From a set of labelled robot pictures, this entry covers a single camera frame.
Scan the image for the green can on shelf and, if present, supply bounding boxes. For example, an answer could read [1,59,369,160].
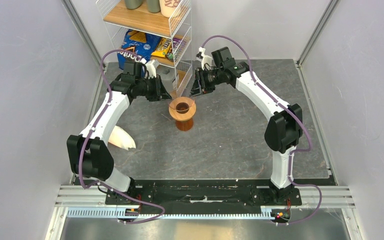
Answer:
[124,0,143,10]

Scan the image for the white wire shelf rack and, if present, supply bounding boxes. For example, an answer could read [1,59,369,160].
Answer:
[95,0,192,98]

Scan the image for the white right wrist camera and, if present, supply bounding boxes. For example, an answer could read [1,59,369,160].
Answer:
[196,46,213,70]

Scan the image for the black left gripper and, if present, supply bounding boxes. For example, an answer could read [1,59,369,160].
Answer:
[136,74,173,102]

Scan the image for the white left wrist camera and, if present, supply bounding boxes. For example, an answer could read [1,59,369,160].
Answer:
[140,58,160,79]

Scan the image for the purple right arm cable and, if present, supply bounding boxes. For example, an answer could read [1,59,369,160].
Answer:
[200,35,323,227]

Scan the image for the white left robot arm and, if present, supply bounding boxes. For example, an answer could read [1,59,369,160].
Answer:
[66,59,172,205]

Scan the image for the wooden ring dripper stand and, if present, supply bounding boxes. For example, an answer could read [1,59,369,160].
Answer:
[168,96,197,122]

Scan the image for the amber glass carafe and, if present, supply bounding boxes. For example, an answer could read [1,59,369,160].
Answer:
[175,118,194,132]

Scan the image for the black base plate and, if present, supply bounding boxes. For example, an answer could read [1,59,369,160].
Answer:
[74,178,337,223]

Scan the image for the white paper coffee filters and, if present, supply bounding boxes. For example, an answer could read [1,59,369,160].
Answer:
[121,128,136,150]

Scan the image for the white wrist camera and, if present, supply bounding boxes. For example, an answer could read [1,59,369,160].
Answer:
[196,46,213,70]
[140,58,160,79]

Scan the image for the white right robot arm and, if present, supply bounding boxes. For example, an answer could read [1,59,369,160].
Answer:
[190,47,303,205]

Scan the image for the grey jug on shelf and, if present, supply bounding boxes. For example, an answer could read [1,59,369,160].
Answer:
[156,66,179,95]

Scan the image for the yellow snack bag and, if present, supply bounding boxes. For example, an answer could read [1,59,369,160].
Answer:
[151,37,182,62]

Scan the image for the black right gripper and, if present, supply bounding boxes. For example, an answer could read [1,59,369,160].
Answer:
[188,67,223,97]

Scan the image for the cream cup on shelf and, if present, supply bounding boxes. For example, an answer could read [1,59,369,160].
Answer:
[159,0,182,18]

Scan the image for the blue Doritos chip bag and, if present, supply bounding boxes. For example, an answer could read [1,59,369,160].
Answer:
[117,29,162,70]

